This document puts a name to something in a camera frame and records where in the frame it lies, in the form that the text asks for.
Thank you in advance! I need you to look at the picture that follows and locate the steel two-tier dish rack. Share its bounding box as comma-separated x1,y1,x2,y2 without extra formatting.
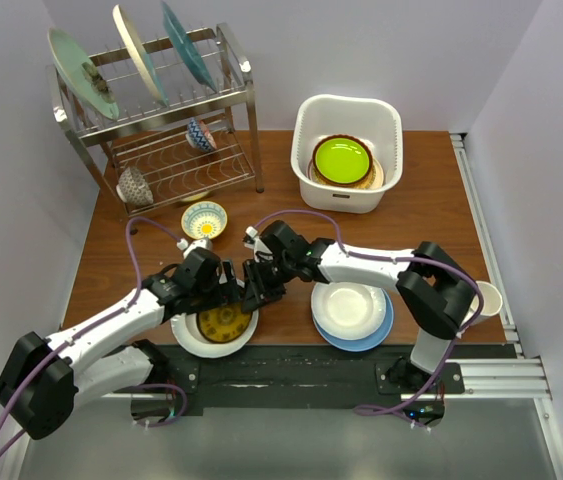
45,23,264,222

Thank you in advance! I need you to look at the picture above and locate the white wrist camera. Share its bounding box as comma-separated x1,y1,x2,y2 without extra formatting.
177,238,212,257
243,226,270,254

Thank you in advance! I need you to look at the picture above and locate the small teal patterned bowl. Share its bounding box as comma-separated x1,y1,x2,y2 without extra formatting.
181,201,228,240

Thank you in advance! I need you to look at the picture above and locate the blue zigzag patterned bowl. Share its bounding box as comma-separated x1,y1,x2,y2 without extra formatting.
186,118,217,153

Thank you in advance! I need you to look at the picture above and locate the red-brown fluted plate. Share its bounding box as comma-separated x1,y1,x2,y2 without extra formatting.
310,133,376,187

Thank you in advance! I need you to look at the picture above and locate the light green plate in rack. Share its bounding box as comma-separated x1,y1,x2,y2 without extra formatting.
47,28,119,120

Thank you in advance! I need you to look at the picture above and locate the lime green plate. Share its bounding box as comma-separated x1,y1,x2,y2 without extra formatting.
314,137,372,184

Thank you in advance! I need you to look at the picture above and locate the grey patterned bowl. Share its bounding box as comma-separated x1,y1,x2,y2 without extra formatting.
116,167,154,207

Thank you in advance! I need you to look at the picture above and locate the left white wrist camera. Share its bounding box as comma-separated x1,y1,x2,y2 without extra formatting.
177,238,212,257

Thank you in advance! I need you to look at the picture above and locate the blue plate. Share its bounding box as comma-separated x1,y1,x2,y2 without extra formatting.
312,292,394,353

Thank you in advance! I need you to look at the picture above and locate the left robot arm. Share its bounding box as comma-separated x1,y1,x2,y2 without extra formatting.
0,247,245,440

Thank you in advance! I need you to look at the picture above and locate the white scalloped plate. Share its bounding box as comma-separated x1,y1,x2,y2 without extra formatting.
170,310,259,359
311,282,392,341

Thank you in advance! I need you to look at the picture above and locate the yellow black patterned plate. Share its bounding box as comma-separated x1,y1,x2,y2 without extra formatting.
197,303,252,344

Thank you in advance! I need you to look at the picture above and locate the green cream leaf plate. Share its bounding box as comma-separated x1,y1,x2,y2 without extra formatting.
306,159,386,194

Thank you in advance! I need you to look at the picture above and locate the white plastic bin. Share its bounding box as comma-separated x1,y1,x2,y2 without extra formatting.
290,94,403,214

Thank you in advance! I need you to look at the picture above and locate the dark teal plate in rack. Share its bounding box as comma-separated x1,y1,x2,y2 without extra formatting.
160,1,218,93

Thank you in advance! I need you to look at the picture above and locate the white paper cup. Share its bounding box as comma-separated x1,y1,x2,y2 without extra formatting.
461,280,503,328

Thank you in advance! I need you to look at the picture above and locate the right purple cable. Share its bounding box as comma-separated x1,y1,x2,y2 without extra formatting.
255,209,486,426

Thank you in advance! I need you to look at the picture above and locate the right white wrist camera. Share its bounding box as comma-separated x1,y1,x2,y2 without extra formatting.
243,226,270,254

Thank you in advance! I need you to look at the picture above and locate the cream rimmed teal plate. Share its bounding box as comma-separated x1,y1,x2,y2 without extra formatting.
112,4,168,106

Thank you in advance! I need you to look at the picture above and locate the woven bamboo tray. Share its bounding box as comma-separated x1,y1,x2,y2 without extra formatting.
310,164,380,191

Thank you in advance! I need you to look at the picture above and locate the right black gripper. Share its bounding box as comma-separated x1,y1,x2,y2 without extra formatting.
240,256,296,314

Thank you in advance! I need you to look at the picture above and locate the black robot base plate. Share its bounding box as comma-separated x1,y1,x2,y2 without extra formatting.
125,345,465,421

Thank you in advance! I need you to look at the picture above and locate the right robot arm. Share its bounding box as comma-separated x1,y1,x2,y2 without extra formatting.
241,220,485,396

